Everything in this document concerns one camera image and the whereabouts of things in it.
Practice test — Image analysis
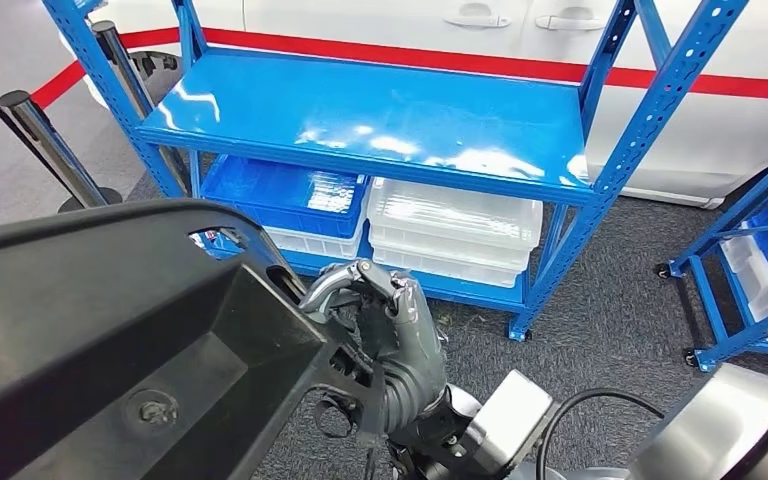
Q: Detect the blue wheeled shelf rack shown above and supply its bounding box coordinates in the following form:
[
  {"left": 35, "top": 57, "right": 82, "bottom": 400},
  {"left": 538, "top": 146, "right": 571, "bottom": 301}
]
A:
[{"left": 654, "top": 135, "right": 768, "bottom": 374}]

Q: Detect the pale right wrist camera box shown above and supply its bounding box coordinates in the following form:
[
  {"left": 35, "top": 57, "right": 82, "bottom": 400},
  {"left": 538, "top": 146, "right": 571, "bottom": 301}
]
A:
[{"left": 453, "top": 368, "right": 556, "bottom": 475}]

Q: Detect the white car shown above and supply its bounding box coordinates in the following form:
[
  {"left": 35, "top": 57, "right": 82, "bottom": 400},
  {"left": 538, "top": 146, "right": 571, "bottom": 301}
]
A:
[{"left": 59, "top": 0, "right": 768, "bottom": 210}]

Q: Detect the translucent white plastic bin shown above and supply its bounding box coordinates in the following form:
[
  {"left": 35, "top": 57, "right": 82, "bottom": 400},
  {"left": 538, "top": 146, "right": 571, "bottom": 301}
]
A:
[
  {"left": 368, "top": 225, "right": 536, "bottom": 274},
  {"left": 365, "top": 176, "right": 546, "bottom": 253},
  {"left": 370, "top": 246, "right": 523, "bottom": 290}
]

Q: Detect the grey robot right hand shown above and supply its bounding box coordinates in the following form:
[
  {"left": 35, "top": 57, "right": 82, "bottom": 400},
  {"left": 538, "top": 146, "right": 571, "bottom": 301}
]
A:
[{"left": 299, "top": 258, "right": 450, "bottom": 402}]

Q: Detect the chrome stanchion post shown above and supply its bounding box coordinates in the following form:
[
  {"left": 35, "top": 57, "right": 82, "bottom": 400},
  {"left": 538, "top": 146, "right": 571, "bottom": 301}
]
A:
[
  {"left": 91, "top": 19, "right": 192, "bottom": 197},
  {"left": 0, "top": 89, "right": 112, "bottom": 210}
]

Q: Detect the blue metal shelf rack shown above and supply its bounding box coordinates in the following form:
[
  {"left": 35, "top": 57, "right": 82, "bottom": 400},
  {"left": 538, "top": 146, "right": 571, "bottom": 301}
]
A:
[{"left": 42, "top": 0, "right": 750, "bottom": 344}]

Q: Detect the black plastic car panel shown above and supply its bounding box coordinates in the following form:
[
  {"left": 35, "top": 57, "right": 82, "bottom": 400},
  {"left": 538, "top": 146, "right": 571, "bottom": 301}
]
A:
[{"left": 0, "top": 198, "right": 392, "bottom": 480}]

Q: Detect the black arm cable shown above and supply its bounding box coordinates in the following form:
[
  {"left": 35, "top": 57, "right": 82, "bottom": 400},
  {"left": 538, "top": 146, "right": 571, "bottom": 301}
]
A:
[{"left": 534, "top": 387, "right": 667, "bottom": 480}]

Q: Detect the thin black pole stand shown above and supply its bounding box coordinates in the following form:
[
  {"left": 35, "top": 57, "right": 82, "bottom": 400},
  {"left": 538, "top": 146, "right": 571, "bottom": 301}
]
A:
[{"left": 0, "top": 64, "right": 125, "bottom": 215}]

